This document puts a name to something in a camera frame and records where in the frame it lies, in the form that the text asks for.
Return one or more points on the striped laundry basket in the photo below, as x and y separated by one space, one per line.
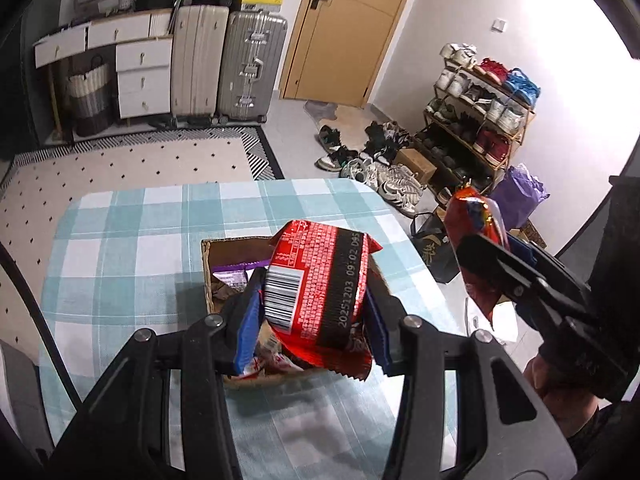
90 95

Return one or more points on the small brown cardboard box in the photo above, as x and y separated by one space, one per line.
421 168

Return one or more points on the white drawer cabinet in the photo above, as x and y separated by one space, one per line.
140 46

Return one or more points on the red barcode snack bag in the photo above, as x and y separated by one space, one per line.
314 292

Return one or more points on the white grey sneakers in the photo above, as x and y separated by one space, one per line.
395 184

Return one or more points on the checkered teal tablecloth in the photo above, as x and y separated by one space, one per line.
328 426

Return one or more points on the SF Express cardboard box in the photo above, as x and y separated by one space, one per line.
271 363

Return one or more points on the black paper bag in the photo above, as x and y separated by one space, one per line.
428 235

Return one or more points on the purple paper bag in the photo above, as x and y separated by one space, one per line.
517 195

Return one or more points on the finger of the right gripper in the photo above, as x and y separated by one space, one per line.
500 264
532 254

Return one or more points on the red chocolate pie packet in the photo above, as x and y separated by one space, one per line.
475 229

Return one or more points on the silver suitcase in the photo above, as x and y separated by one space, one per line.
252 50

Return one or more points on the beige suitcase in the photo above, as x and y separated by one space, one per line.
197 47

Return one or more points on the purple snack packet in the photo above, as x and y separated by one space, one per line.
236 275

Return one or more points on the right hand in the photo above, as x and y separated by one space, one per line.
571 407

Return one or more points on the wooden shoe rack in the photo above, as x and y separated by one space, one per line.
475 122

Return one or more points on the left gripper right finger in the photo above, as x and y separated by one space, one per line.
466 411

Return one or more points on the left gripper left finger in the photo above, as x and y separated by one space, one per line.
158 410

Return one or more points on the dotted beige rug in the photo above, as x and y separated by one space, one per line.
115 169

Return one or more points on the wooden door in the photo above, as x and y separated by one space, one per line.
337 48

